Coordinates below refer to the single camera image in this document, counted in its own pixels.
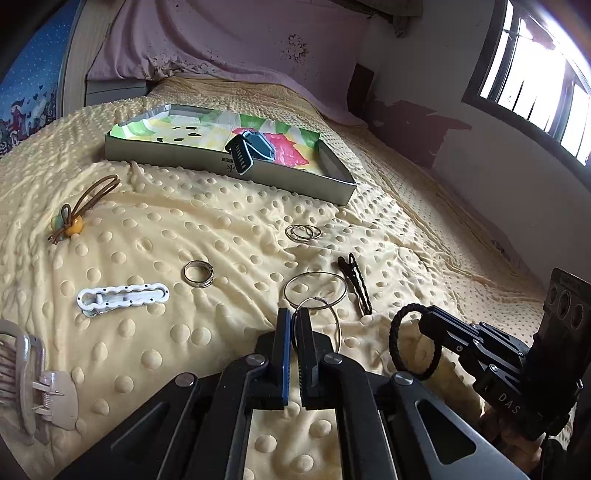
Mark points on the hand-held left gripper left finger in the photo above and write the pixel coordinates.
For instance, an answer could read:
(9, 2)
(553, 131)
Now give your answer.
(286, 355)

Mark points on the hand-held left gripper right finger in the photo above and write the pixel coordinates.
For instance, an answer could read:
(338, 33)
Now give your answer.
(301, 355)

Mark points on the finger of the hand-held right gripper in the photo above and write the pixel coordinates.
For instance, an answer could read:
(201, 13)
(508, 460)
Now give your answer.
(443, 321)

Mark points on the large silver hoop earring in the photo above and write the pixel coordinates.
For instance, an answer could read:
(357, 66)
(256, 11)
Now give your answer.
(314, 273)
(340, 325)

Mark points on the grey box with colourful lining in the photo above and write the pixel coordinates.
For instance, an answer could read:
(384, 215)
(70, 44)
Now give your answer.
(184, 159)

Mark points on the person's right hand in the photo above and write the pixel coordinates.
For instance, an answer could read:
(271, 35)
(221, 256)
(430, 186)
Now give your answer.
(501, 427)

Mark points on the black hair clip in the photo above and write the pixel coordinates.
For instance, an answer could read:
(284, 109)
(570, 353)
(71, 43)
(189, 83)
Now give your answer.
(364, 300)

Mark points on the yellow dotted blanket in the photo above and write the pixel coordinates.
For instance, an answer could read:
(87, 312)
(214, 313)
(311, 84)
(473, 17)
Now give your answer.
(184, 221)

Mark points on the white dotted hair clip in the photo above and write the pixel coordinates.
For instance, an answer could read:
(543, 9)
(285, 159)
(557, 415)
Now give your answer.
(120, 295)

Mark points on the blue wristwatch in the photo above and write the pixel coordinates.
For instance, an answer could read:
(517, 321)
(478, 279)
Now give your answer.
(258, 145)

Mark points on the beige claw hair clip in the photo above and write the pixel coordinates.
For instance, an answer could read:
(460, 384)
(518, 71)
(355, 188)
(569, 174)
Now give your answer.
(55, 397)

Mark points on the window with bars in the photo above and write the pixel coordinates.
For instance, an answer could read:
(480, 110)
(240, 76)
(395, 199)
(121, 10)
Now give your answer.
(531, 69)

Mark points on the grey hanging cloth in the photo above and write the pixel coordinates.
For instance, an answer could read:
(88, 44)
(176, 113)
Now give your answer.
(402, 18)

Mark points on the pink bed sheet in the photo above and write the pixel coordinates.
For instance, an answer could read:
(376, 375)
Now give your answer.
(231, 37)

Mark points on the blue printed cloth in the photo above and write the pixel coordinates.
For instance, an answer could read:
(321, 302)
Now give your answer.
(32, 83)

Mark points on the beige bed frame board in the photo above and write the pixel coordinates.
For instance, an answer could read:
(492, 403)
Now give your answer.
(74, 69)

